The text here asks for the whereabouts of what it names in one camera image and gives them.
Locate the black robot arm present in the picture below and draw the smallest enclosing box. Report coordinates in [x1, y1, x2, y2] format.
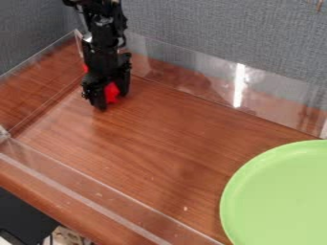
[61, 0, 132, 111]

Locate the green plate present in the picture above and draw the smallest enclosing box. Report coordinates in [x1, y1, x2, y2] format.
[220, 140, 327, 245]

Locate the red plastic block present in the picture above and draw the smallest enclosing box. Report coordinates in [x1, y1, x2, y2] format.
[80, 64, 120, 105]

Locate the clear acrylic barrier wall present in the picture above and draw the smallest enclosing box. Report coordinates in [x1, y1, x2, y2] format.
[0, 33, 327, 245]

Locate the black box under table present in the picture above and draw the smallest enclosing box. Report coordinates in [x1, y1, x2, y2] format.
[0, 188, 60, 245]

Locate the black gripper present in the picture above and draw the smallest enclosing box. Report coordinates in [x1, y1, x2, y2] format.
[80, 35, 132, 110]

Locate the white power strip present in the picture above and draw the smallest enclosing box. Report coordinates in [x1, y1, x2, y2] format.
[41, 226, 94, 245]

